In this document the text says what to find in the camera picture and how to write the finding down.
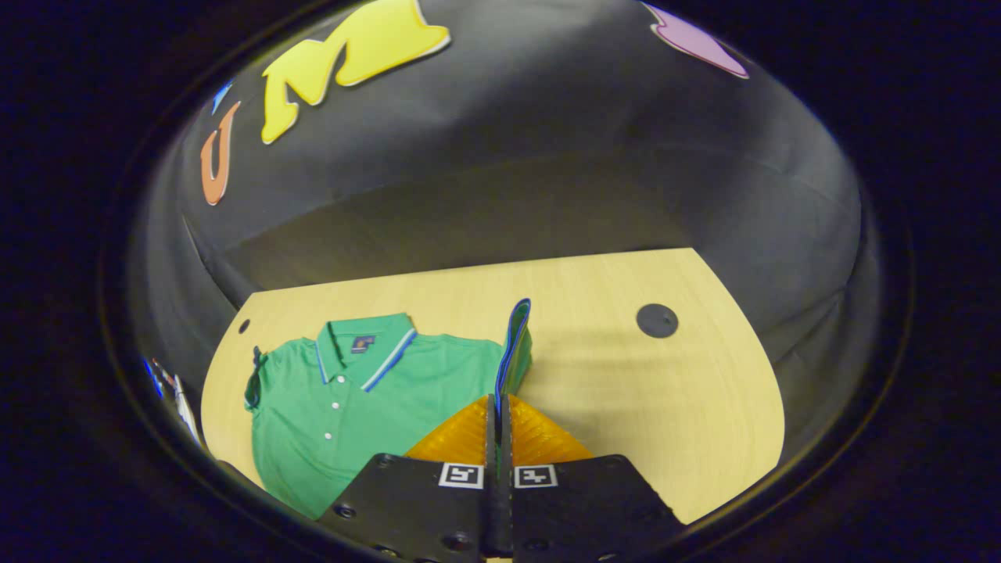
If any black round table cap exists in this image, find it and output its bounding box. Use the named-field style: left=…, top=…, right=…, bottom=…
left=636, top=303, right=680, bottom=339

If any green T-shirt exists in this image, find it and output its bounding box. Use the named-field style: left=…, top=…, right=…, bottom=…
left=244, top=298, right=534, bottom=521

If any black backdrop cloth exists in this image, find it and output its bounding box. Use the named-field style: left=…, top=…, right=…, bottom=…
left=129, top=0, right=884, bottom=470

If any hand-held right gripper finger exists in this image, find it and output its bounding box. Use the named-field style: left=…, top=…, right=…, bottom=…
left=500, top=393, right=684, bottom=563
left=315, top=393, right=500, bottom=563

